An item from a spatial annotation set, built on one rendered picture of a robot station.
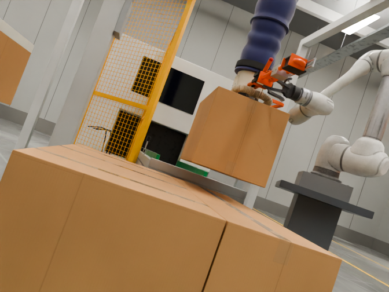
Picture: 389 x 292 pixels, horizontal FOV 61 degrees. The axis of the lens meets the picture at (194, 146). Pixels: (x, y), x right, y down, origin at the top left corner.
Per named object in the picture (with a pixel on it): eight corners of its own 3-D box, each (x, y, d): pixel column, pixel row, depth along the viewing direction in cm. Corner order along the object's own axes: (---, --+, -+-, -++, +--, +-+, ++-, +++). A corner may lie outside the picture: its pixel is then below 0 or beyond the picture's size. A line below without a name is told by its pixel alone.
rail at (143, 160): (131, 162, 444) (136, 149, 445) (135, 164, 445) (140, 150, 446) (139, 186, 218) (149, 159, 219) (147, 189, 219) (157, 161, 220)
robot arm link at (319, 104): (312, 102, 172) (297, 113, 184) (337, 113, 175) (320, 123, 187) (314, 86, 176) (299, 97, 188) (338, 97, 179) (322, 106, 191)
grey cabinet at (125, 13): (114, 37, 293) (126, 6, 295) (120, 40, 294) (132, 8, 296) (113, 30, 274) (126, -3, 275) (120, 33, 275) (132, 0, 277)
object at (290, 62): (279, 68, 144) (283, 58, 144) (294, 75, 145) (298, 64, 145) (288, 64, 136) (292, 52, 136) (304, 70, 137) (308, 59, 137)
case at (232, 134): (179, 158, 223) (199, 102, 225) (234, 178, 228) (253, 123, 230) (191, 161, 163) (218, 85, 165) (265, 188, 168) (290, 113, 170)
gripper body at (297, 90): (304, 86, 174) (289, 79, 172) (298, 101, 174) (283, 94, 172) (296, 88, 182) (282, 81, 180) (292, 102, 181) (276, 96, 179)
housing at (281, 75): (269, 76, 157) (272, 67, 157) (282, 81, 158) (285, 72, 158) (275, 73, 150) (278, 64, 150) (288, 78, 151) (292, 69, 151)
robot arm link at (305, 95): (308, 105, 174) (298, 101, 173) (299, 107, 183) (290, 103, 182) (314, 89, 175) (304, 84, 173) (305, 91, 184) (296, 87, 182)
